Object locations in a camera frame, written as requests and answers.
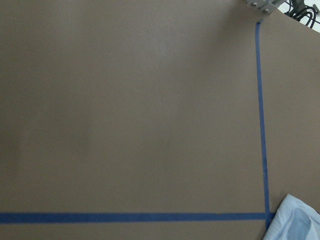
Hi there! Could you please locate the light blue button shirt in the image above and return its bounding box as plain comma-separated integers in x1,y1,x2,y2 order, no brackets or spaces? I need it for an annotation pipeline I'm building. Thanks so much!
263,194,320,240

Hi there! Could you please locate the aluminium frame post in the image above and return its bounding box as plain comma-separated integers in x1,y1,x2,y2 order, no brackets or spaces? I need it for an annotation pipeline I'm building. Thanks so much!
244,0,285,15

